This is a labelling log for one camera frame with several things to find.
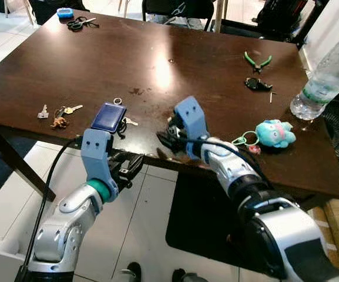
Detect brown animal figure keychain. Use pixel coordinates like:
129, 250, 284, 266
51, 116, 69, 129

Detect black key fob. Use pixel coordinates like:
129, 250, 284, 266
245, 77, 274, 92

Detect green carabiner ring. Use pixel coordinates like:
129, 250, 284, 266
232, 132, 259, 147

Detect black chair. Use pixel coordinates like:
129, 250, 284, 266
141, 0, 216, 31

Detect blue plush toy keychain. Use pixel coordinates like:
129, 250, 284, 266
256, 120, 297, 149

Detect black scissors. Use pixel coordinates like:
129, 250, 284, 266
67, 16, 98, 32

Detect thin dark cord loop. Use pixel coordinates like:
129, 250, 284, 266
116, 122, 127, 140

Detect black left robot foot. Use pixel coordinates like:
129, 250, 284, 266
119, 261, 142, 282

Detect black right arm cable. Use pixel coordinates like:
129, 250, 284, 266
178, 136, 271, 186

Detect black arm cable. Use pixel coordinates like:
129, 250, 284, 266
15, 135, 83, 282
178, 136, 271, 186

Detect black floor mat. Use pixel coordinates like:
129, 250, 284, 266
165, 170, 276, 272

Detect gold key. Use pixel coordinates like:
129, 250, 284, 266
63, 105, 84, 115

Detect small blue box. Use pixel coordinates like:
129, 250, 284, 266
57, 7, 75, 19

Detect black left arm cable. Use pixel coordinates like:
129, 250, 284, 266
15, 135, 83, 282

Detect grey-blue wrist camera mount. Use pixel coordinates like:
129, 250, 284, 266
174, 97, 210, 143
80, 128, 120, 194

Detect dark wooden table leg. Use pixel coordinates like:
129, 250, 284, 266
0, 126, 58, 202

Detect black right robot foot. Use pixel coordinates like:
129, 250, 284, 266
170, 268, 209, 282

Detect navy blue card wallet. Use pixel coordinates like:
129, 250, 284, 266
90, 103, 127, 134

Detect clear plastic water bottle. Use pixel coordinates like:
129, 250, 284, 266
290, 29, 339, 122

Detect black robot foot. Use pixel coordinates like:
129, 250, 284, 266
170, 268, 209, 282
119, 261, 142, 282

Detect black bag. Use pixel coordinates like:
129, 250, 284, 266
256, 0, 320, 45

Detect grey-blue right wrist camera mount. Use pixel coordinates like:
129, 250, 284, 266
174, 97, 210, 143

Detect green-handled pliers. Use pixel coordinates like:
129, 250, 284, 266
244, 52, 273, 74

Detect grey-blue left wrist camera mount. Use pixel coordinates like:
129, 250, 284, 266
80, 128, 120, 194

